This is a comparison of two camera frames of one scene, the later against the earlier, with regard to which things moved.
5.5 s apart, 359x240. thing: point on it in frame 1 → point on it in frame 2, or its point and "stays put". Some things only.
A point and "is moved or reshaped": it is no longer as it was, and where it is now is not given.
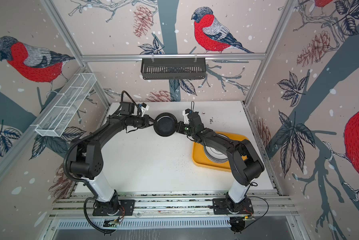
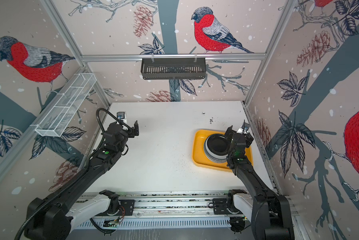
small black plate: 165,124 is moved or reshaped
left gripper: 146,121 → 132,133
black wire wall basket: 163,68 stays put
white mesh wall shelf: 67,105 stays put
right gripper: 181,128 → 233,134
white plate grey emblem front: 216,155 stays put
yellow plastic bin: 200,159 stays put
